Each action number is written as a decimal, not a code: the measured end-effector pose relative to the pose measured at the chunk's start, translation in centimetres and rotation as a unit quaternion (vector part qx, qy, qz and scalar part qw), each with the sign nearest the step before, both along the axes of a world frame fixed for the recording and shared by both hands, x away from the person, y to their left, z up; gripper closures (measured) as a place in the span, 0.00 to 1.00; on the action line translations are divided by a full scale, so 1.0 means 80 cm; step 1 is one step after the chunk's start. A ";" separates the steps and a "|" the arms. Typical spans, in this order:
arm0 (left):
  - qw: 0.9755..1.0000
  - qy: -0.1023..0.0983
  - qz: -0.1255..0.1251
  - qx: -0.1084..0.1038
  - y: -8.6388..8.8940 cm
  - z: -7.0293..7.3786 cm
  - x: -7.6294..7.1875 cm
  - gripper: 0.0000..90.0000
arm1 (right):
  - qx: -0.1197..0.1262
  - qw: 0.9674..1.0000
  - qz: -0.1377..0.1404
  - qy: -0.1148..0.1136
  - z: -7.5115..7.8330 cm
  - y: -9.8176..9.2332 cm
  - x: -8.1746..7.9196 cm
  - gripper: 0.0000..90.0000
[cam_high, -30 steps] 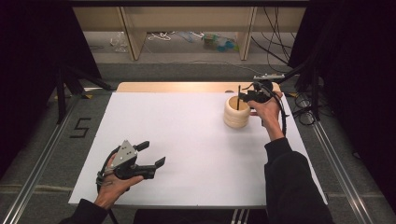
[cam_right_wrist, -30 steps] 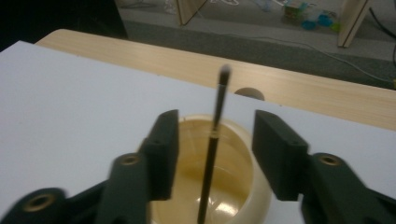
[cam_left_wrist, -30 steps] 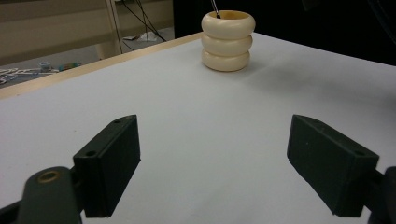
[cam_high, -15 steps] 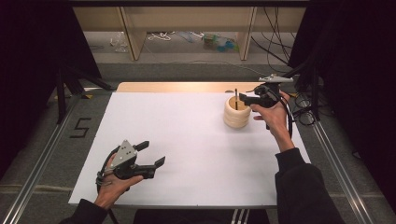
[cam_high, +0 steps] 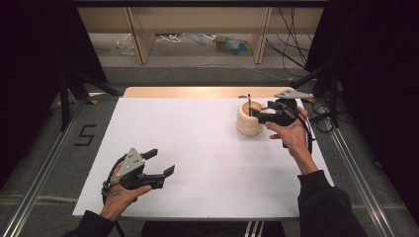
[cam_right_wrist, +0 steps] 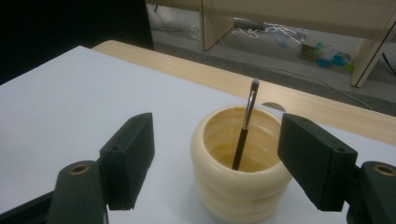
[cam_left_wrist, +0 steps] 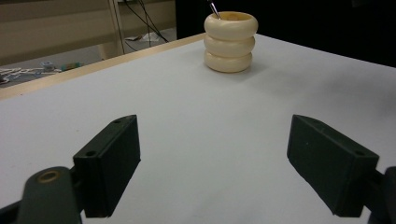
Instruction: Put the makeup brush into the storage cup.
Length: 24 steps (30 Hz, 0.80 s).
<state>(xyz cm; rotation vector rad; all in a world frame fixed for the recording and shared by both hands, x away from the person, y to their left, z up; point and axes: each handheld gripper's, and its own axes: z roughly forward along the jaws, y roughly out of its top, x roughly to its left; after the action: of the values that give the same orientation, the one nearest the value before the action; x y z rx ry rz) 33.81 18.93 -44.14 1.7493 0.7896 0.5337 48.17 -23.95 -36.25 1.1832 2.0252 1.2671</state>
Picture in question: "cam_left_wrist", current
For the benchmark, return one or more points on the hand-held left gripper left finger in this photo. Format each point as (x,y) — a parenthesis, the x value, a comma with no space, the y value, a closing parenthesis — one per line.
(107,161)

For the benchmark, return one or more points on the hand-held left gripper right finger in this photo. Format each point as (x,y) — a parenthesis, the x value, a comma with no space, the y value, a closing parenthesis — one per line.
(333,168)

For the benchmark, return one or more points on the cream ringed pen holder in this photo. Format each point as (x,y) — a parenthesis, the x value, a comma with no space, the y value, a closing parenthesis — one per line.
(229,46)

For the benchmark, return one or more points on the black pen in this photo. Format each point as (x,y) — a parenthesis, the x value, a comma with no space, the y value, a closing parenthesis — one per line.
(214,11)

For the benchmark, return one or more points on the white table cover sheet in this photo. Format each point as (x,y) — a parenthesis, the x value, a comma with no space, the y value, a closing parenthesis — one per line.
(202,124)

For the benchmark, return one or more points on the colourful plastic toys pile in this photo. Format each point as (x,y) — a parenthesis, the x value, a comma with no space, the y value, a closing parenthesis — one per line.
(70,66)

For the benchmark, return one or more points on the white crumpled scrap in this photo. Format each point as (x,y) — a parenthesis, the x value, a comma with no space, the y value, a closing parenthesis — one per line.
(146,37)

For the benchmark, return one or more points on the dark curtain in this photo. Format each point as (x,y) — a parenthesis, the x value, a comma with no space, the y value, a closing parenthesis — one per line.
(311,25)

